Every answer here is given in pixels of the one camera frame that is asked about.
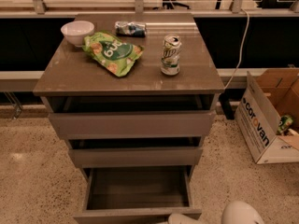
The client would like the grey bottom drawer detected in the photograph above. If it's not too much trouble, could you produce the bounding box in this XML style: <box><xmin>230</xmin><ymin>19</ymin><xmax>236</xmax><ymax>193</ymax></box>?
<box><xmin>74</xmin><ymin>166</ymin><xmax>201</xmax><ymax>224</ymax></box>

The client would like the grey drawer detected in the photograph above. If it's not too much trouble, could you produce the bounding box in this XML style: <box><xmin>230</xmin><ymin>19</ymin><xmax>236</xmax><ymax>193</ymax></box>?
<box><xmin>42</xmin><ymin>94</ymin><xmax>218</xmax><ymax>140</ymax></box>
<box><xmin>69</xmin><ymin>137</ymin><xmax>202</xmax><ymax>168</ymax></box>
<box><xmin>74</xmin><ymin>166</ymin><xmax>201</xmax><ymax>224</ymax></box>

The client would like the grey drawer cabinet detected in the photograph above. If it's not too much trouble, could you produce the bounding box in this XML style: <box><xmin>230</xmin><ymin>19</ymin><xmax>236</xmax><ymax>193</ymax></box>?
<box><xmin>33</xmin><ymin>12</ymin><xmax>225</xmax><ymax>182</ymax></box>

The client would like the grey top drawer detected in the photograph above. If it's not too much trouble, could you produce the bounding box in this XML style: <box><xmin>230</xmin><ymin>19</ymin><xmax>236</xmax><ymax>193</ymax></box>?
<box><xmin>42</xmin><ymin>94</ymin><xmax>218</xmax><ymax>140</ymax></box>

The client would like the grey middle drawer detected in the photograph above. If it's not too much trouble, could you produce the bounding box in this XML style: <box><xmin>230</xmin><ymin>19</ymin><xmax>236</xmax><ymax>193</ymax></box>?
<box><xmin>69</xmin><ymin>137</ymin><xmax>202</xmax><ymax>168</ymax></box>

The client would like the white green soda can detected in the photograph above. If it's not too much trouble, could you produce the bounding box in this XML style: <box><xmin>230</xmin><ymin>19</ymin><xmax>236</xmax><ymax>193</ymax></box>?
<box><xmin>161</xmin><ymin>35</ymin><xmax>182</xmax><ymax>76</ymax></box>

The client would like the green snack bag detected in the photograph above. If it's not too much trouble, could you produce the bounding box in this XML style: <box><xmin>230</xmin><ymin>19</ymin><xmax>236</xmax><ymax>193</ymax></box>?
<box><xmin>82</xmin><ymin>31</ymin><xmax>144</xmax><ymax>77</ymax></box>

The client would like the white bowl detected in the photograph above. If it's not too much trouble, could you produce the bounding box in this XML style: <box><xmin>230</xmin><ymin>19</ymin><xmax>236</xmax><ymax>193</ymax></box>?
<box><xmin>61</xmin><ymin>21</ymin><xmax>94</xmax><ymax>47</ymax></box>

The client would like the white cardboard box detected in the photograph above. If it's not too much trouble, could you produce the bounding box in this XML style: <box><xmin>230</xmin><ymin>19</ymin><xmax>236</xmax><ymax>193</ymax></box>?
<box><xmin>235</xmin><ymin>68</ymin><xmax>299</xmax><ymax>164</ymax></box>

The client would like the green can in box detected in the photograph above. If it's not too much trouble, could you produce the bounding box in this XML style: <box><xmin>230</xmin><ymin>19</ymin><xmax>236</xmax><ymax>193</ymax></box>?
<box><xmin>277</xmin><ymin>115</ymin><xmax>293</xmax><ymax>135</ymax></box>

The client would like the white cable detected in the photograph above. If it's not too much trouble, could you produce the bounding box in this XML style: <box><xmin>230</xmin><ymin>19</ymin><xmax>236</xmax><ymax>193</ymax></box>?
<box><xmin>222</xmin><ymin>8</ymin><xmax>251</xmax><ymax>91</ymax></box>

